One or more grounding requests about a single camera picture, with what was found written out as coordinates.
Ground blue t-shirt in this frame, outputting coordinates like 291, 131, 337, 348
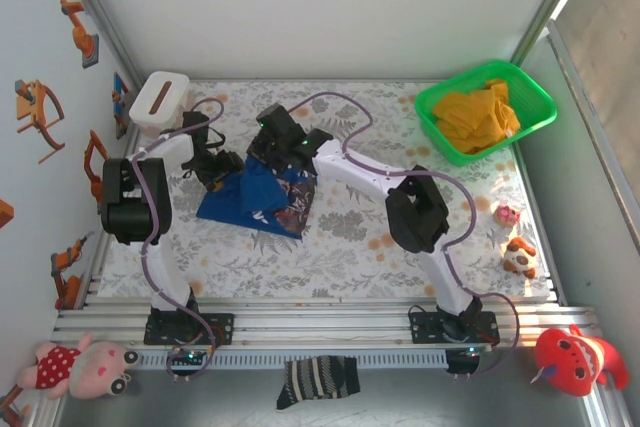
195, 154, 319, 241

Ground white tissue box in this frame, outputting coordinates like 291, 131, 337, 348
128, 70, 192, 141

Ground floral table mat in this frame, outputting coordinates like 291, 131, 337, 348
97, 79, 556, 301

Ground orange claw sticker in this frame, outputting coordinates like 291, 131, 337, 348
13, 79, 67, 164

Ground small circuit board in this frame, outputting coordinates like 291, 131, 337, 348
447, 345, 484, 376
167, 349, 211, 369

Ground yellow cloth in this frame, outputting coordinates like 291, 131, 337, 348
431, 78, 522, 156

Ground pink pig plush toy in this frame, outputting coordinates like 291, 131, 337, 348
17, 331, 144, 401

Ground black striped sock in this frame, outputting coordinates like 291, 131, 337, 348
276, 354, 362, 412

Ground pink donut toy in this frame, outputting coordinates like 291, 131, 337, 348
492, 203, 523, 227

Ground green plastic basket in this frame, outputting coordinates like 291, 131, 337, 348
414, 60, 559, 162

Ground brown white puppy plush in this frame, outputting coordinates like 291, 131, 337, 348
501, 235, 539, 281

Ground red monster plush toy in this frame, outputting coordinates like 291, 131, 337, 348
530, 324, 631, 398

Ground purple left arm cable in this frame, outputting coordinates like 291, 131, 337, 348
130, 96, 226, 382

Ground blue orange wall sticker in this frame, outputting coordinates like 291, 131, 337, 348
112, 71, 134, 141

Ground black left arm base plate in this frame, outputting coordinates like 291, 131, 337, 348
143, 312, 236, 347

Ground white slotted cable duct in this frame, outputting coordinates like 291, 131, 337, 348
134, 349, 449, 371

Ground aluminium table frame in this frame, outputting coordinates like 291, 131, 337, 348
49, 116, 606, 348

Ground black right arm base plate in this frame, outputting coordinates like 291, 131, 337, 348
408, 310, 501, 346

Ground grey side rail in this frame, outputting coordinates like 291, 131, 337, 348
545, 19, 640, 256

